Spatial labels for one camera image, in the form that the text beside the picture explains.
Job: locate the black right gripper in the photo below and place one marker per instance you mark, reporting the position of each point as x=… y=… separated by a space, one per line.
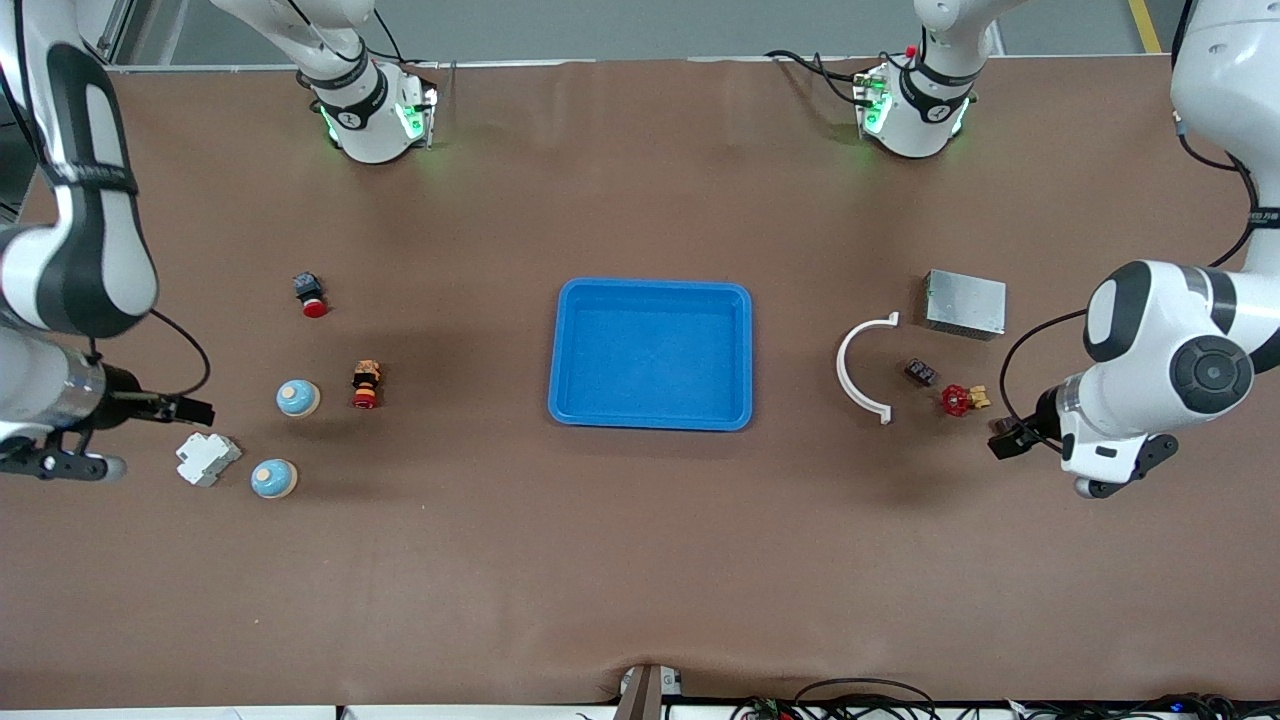
x=124 y=387

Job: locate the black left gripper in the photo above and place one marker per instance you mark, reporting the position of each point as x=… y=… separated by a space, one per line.
x=1043 y=411

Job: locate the dark capacitor with white print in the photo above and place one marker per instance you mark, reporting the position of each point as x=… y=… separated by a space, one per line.
x=921 y=372

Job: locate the blue service bell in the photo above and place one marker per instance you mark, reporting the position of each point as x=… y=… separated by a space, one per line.
x=298 y=398
x=273 y=479

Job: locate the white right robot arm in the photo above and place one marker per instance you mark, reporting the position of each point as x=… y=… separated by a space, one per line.
x=90 y=250

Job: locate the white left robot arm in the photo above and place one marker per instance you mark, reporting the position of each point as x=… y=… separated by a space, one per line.
x=1150 y=330

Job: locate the white circuit breaker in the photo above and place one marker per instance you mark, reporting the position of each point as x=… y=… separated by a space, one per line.
x=207 y=459

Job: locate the grey metal power supply box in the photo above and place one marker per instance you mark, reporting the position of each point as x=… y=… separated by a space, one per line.
x=965 y=303

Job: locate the red button with black body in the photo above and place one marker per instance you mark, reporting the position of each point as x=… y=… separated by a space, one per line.
x=310 y=295

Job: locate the white curved pipe clamp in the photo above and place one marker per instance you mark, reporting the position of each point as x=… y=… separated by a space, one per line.
x=840 y=368

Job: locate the red and yellow push button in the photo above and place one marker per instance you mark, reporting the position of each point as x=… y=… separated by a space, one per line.
x=367 y=385

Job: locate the white base box green light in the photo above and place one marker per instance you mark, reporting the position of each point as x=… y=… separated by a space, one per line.
x=415 y=115
x=872 y=100

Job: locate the blue plastic tray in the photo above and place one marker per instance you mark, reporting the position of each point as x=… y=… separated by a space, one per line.
x=650 y=350

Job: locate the table edge clamp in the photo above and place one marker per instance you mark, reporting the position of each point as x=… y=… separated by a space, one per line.
x=650 y=692

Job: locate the aluminium frame post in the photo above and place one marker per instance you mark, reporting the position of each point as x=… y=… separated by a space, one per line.
x=118 y=25

